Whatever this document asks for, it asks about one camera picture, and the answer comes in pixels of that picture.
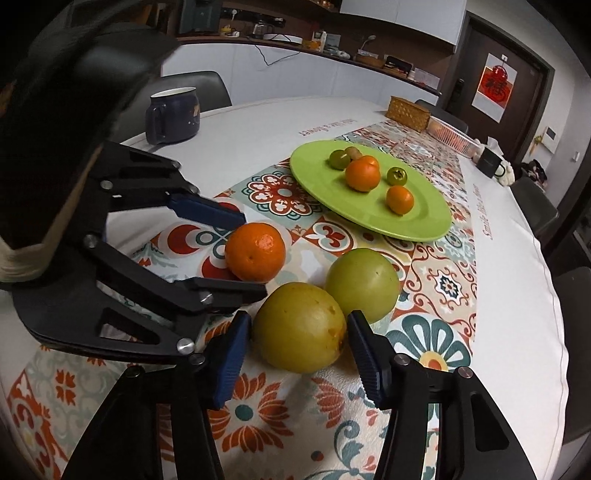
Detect orange mandarin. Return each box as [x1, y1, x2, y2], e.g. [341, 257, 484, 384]
[386, 185, 414, 215]
[345, 155, 382, 193]
[225, 222, 286, 283]

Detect black mug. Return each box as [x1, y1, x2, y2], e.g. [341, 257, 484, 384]
[477, 148, 507, 178]

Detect red wall calendar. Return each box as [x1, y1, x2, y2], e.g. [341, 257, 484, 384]
[475, 52, 517, 123]

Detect large yellow-green fruit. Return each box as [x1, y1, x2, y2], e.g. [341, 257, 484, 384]
[325, 248, 400, 324]
[252, 282, 348, 374]

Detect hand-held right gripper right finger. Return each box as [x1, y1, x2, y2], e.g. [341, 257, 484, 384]
[347, 310, 539, 480]

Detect dark brown door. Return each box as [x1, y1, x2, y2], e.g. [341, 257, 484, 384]
[455, 11, 555, 153]

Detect patterned table runner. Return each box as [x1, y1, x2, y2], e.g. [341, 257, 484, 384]
[0, 122, 476, 480]

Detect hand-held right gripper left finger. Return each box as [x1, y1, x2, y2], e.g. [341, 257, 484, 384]
[60, 310, 252, 480]

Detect dark blue mug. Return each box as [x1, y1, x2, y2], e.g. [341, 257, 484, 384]
[145, 87, 201, 145]

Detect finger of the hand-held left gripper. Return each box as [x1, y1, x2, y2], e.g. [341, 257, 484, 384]
[85, 140, 247, 229]
[14, 233, 269, 363]

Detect white wall cabinets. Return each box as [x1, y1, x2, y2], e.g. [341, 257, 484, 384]
[339, 0, 467, 47]

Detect green plate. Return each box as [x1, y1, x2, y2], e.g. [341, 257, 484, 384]
[290, 140, 452, 241]

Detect black water dispenser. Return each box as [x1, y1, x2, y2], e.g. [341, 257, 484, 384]
[178, 0, 222, 35]

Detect grey chair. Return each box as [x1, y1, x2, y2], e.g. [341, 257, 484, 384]
[159, 71, 232, 108]
[510, 176, 559, 241]
[551, 267, 591, 444]
[414, 98, 469, 134]

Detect person's left forearm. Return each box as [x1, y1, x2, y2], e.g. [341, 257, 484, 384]
[0, 78, 100, 284]

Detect woven wicker basket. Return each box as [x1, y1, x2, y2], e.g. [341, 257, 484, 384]
[385, 96, 431, 132]

